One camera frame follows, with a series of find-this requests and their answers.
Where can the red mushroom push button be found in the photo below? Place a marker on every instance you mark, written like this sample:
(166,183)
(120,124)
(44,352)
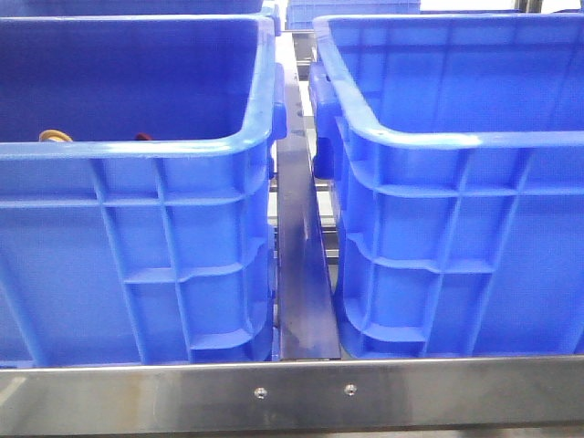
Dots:
(141,136)

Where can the yellow mushroom push button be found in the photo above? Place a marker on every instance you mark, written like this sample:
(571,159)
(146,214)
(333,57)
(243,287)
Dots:
(54,135)

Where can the blue bin with buttons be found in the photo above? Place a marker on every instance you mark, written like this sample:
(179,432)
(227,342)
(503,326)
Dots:
(124,252)

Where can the blue target bin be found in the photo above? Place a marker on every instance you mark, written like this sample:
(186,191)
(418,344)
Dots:
(454,148)

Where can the rear right blue bin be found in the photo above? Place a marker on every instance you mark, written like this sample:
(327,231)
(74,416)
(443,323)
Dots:
(300,13)

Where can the rear left blue bin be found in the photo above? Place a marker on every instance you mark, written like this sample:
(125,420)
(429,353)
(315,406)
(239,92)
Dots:
(18,8)

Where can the steel divider rail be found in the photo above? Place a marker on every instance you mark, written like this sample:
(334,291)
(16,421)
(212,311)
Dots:
(306,316)

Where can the rail screw left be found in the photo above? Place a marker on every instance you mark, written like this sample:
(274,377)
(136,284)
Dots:
(260,393)

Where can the rail screw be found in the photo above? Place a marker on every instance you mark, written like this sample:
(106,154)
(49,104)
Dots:
(260,393)
(350,390)

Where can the rail screw right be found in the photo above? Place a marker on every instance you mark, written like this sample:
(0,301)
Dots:
(350,390)

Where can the steel front rail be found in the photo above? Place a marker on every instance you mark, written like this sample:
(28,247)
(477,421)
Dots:
(302,396)

